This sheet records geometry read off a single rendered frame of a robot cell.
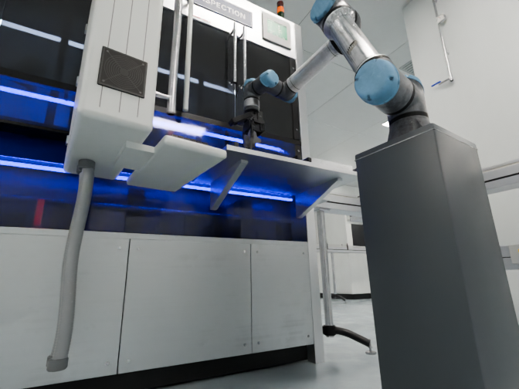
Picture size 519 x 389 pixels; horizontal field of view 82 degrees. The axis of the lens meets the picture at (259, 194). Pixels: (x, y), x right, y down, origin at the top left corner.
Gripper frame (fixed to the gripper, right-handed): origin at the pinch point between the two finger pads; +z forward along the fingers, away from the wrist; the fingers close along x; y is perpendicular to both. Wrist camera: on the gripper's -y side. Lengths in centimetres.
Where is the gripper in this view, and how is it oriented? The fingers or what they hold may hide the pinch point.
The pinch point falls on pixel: (248, 148)
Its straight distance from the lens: 137.8
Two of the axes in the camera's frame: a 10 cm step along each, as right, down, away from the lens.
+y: 8.7, 1.1, 4.7
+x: -4.9, 2.3, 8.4
